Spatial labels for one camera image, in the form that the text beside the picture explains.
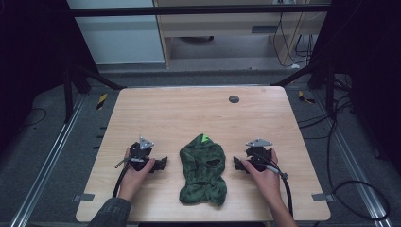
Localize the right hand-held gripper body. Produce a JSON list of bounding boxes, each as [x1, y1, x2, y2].
[[245, 137, 273, 173]]

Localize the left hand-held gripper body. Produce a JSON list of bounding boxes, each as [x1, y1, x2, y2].
[[127, 135, 156, 173]]

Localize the green fleece hooded garment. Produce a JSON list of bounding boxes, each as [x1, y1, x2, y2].
[[179, 132, 228, 207]]

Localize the person's left hand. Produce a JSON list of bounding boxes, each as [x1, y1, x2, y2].
[[117, 148, 156, 203]]

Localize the person's right hand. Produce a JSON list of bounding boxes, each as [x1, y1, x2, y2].
[[240, 148, 282, 202]]

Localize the yellow black hazard tape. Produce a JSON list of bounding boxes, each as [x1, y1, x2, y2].
[[96, 93, 109, 111], [297, 90, 317, 105]]

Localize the grey tape strip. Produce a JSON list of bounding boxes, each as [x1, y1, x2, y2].
[[311, 192, 335, 203], [73, 193, 96, 203]]

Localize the black metal stand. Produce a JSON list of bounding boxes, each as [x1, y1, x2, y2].
[[61, 60, 127, 125], [271, 61, 354, 119]]

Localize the white cabinet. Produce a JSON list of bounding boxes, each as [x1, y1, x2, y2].
[[66, 0, 166, 65]]

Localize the light wooden desk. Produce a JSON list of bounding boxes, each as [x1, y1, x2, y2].
[[152, 0, 332, 69]]

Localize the black horizontal bar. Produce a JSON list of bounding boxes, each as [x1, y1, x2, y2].
[[67, 4, 332, 18]]

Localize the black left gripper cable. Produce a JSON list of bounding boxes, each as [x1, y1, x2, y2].
[[112, 155, 140, 199]]

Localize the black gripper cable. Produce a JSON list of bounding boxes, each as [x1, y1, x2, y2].
[[255, 151, 295, 218], [112, 155, 140, 199]]

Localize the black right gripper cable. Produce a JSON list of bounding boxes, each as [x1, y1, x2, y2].
[[255, 151, 295, 218]]

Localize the aluminium floor rail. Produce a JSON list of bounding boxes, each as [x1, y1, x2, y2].
[[9, 94, 88, 227], [311, 91, 395, 227]]

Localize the thin black floor cable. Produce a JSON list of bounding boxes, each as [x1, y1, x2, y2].
[[17, 107, 48, 131]]

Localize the hanging black cables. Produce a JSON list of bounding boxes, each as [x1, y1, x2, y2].
[[271, 0, 316, 69]]

